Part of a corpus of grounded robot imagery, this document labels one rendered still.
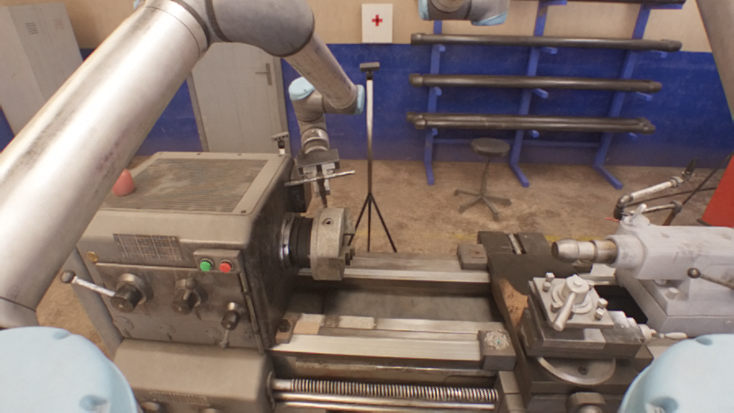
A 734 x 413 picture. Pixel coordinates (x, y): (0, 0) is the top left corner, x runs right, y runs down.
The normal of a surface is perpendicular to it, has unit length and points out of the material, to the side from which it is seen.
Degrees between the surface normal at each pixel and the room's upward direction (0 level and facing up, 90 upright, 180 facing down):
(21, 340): 5
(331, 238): 43
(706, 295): 66
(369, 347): 36
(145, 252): 90
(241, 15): 98
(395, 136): 90
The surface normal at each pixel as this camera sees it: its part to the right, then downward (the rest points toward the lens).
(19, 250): 0.87, -0.14
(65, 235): 0.98, 0.17
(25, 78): -0.07, 0.48
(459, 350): -0.04, -0.43
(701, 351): -0.09, -0.87
